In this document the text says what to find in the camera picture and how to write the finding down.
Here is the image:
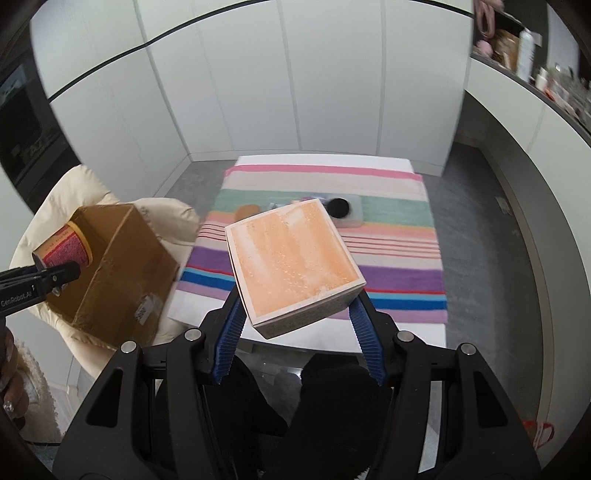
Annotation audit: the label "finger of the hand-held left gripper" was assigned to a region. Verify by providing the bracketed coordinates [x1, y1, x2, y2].
[0, 261, 82, 296]

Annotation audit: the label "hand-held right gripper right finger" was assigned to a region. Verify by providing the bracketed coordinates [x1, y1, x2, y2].
[348, 292, 541, 480]

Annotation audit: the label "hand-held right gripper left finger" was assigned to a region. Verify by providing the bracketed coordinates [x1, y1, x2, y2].
[53, 288, 246, 480]

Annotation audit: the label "yellow can with red label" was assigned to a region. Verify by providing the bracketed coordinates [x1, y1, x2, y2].
[32, 220, 96, 271]

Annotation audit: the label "brown cardboard box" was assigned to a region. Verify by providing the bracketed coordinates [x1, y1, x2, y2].
[44, 203, 181, 349]

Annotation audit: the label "orange square box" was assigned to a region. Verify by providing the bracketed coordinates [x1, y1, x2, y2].
[225, 199, 367, 341]

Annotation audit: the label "person's left hand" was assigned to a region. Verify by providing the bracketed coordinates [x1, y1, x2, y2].
[0, 325, 29, 416]

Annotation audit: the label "striped colourful cloth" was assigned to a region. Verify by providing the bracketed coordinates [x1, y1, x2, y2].
[168, 167, 448, 325]

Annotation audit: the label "person's legs in black trousers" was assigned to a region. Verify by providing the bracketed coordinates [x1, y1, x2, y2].
[203, 353, 402, 480]

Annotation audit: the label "fluffy rug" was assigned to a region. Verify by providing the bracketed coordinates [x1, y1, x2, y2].
[14, 342, 62, 439]

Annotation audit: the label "cream padded armchair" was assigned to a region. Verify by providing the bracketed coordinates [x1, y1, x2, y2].
[9, 164, 204, 435]

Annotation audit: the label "clear plastic container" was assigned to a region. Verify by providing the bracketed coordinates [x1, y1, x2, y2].
[323, 194, 363, 228]

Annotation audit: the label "black built-in oven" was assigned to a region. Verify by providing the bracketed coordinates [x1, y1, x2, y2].
[0, 59, 75, 214]

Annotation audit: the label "white tall cabinets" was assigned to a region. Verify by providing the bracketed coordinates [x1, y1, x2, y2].
[30, 0, 476, 177]

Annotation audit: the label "brown box on counter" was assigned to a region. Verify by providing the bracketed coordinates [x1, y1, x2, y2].
[491, 30, 520, 68]

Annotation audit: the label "white bottle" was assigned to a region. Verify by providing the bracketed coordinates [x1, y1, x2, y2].
[516, 28, 536, 82]

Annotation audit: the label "black cable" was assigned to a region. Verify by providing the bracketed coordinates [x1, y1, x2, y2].
[48, 11, 476, 101]

